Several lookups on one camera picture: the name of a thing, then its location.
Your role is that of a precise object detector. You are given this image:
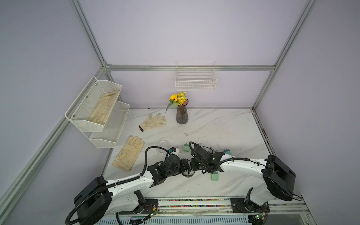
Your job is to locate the green charger plug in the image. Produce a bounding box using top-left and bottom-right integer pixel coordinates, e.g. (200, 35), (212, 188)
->
(211, 172), (219, 181)
(183, 144), (190, 152)

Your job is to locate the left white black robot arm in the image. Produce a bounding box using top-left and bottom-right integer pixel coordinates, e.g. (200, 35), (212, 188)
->
(65, 148), (191, 225)

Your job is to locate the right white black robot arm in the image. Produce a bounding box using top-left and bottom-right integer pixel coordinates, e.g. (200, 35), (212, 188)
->
(189, 142), (301, 213)

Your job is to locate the right teal charger plug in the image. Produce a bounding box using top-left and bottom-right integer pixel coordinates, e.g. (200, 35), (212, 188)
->
(223, 149), (232, 155)

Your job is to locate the beige leather glove on table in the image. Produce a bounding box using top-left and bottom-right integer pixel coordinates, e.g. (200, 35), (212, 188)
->
(112, 136), (145, 171)

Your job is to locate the dark glass flower vase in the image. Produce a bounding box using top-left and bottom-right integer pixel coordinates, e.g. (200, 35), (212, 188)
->
(176, 99), (188, 125)

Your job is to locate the white knit glove on table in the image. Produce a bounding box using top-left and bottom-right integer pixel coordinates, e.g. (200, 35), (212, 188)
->
(139, 113), (167, 132)

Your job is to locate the yellow flower bouquet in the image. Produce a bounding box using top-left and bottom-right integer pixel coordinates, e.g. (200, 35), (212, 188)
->
(166, 92), (188, 111)

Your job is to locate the lower white mesh shelf bin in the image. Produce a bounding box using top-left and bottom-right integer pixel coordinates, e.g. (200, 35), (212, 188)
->
(90, 101), (130, 149)

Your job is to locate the white mesh shelf bin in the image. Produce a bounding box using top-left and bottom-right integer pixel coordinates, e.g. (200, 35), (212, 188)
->
(65, 76), (122, 133)
(90, 101), (130, 149)

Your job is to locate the beige glove in bin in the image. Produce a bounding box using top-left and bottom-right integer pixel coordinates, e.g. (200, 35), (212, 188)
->
(88, 91), (120, 125)

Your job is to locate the upper white mesh shelf bin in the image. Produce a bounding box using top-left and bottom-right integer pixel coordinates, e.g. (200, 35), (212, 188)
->
(65, 76), (122, 133)

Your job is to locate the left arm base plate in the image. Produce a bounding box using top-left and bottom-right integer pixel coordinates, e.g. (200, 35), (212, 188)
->
(133, 199), (158, 215)

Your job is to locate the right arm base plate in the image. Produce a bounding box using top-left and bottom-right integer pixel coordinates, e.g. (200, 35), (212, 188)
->
(230, 198), (270, 213)

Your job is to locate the white wire wall basket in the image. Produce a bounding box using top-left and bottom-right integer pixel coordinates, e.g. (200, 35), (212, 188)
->
(175, 61), (217, 92)

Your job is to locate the aluminium front rail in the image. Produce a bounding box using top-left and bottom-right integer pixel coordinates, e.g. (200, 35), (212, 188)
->
(73, 195), (317, 225)

